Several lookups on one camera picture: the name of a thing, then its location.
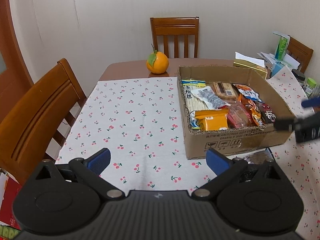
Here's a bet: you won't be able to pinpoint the wooden chair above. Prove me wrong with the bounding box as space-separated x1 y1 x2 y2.
1 59 87 185
150 17 200 58
287 37 313 73

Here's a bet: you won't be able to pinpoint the green lid bottle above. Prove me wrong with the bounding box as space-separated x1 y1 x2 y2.
305 77 317 98

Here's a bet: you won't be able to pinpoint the white clear vacuum snack pack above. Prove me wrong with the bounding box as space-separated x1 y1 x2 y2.
191 86 231 110

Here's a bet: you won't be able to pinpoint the light blue box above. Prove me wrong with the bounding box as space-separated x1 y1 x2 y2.
270 61 287 77

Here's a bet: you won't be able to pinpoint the black red bull snack packet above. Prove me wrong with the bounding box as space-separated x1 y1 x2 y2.
258 103 277 124

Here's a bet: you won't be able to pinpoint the open cardboard box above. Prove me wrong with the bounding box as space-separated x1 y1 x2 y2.
177 66 294 159

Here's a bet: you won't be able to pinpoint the white small fish snack pouch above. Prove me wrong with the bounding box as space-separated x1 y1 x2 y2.
233 83 263 103

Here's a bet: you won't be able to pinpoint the wooden glass door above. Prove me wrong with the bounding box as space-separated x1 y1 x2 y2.
1 0 34 119

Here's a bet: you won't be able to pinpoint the dark clear jerky pouch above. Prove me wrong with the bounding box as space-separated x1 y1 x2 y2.
235 148 275 165

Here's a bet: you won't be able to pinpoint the orange with green leaf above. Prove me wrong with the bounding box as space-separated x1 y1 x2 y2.
146 44 169 74

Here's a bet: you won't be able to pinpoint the yellow blue fish strip pack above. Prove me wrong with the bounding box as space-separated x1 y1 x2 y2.
181 80 208 130

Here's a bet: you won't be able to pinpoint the gold tissue box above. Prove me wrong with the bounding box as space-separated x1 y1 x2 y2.
233 51 268 79

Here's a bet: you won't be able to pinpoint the red gift bags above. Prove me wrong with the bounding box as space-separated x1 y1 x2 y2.
0 170 22 239

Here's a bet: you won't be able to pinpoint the pink red snack packet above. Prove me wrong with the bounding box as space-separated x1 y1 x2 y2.
227 102 253 128

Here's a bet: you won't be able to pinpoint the green white carton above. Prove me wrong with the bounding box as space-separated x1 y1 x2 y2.
273 31 291 61

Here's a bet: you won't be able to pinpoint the clear cracker pack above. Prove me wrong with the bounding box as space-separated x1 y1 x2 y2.
209 81 239 103

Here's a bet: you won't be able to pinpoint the orange snack packet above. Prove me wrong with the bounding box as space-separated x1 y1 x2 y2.
195 108 229 131

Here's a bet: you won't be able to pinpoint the right wooden chair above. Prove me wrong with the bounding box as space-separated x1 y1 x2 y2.
287 37 313 73

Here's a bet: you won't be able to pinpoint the dark lid glass jar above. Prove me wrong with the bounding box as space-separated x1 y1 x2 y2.
291 69 305 88

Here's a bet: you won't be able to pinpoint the left wooden chair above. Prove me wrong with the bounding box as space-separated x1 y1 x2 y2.
1 59 87 185

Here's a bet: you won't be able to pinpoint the pile of papers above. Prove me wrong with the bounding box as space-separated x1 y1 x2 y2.
257 51 301 69

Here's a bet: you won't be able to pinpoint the brown orange crinkled snack bag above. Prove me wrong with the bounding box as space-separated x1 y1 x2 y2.
238 94 265 126

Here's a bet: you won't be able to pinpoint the far wooden chair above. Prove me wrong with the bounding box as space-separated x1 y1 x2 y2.
150 17 200 58

